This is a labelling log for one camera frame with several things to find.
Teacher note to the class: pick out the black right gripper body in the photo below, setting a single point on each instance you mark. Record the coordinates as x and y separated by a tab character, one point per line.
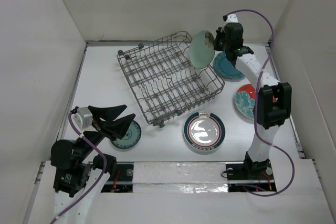
226	45

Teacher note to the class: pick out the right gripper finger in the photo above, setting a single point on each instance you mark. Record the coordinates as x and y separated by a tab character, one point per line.
218	45
220	34

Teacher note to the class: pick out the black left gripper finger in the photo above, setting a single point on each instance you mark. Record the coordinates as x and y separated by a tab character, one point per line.
116	129
106	114

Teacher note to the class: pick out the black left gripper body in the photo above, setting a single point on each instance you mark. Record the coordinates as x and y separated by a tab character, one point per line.
98	124

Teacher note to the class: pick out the light green floral plate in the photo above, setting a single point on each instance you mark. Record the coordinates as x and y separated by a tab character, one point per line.
201	50

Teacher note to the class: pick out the blue patterned small plate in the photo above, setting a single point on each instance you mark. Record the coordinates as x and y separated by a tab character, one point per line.
130	139

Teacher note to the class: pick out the red teal floral plate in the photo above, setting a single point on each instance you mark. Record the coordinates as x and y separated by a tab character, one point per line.
245	98

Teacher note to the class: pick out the white green rimmed plate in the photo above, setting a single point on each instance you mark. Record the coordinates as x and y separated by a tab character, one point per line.
204	132

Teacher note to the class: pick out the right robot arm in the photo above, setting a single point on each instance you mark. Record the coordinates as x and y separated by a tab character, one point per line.
272	106

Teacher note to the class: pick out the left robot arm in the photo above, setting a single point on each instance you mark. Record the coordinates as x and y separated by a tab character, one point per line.
81	168

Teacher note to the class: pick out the teal scalloped plate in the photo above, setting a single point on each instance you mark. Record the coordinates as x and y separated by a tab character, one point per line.
225	68

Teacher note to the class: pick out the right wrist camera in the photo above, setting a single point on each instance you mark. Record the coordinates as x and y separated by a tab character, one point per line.
230	18

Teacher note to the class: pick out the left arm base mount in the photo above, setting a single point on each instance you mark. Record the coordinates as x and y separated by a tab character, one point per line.
121	181

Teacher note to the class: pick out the grey wire dish rack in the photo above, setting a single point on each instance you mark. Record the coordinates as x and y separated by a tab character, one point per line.
163	80

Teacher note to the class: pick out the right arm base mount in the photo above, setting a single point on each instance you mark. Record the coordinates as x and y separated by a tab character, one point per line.
239	181

